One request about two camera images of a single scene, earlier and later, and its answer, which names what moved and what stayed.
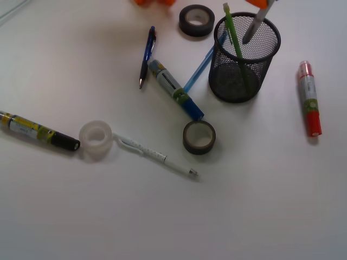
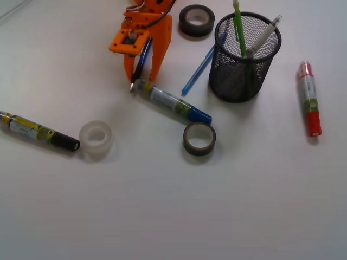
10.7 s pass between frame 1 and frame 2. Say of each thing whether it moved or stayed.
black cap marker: stayed
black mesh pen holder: stayed
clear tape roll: stayed
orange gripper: moved
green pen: moved
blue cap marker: moved
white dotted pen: moved
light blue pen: stayed
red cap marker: stayed
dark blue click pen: moved
